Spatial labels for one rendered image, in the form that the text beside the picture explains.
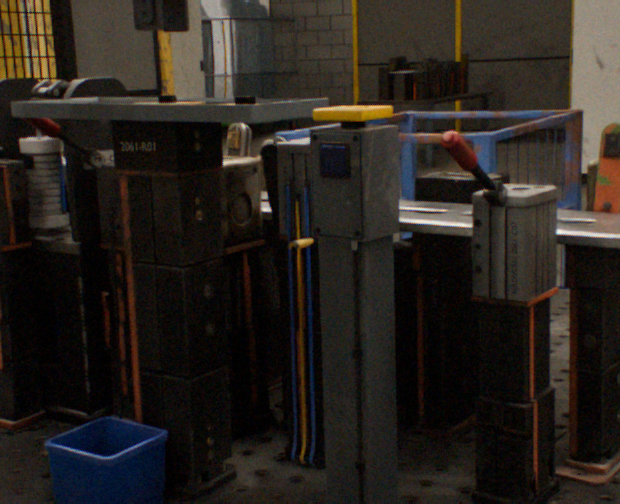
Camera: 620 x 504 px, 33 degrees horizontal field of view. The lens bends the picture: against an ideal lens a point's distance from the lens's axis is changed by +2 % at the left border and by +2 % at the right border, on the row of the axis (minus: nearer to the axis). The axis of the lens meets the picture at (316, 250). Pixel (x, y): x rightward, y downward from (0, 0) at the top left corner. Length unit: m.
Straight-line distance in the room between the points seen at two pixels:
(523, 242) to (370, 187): 0.19
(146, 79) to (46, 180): 3.82
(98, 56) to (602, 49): 5.38
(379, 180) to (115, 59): 4.15
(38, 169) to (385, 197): 0.65
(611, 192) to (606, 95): 7.96
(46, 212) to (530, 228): 0.74
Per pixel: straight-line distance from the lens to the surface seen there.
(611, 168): 1.44
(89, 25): 5.00
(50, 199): 1.56
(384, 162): 1.05
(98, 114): 1.20
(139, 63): 5.31
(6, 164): 1.50
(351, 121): 1.04
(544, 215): 1.16
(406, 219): 1.33
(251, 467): 1.35
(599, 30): 9.40
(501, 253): 1.14
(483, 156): 3.38
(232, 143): 1.77
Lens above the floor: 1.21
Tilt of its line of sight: 11 degrees down
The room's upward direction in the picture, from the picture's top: 2 degrees counter-clockwise
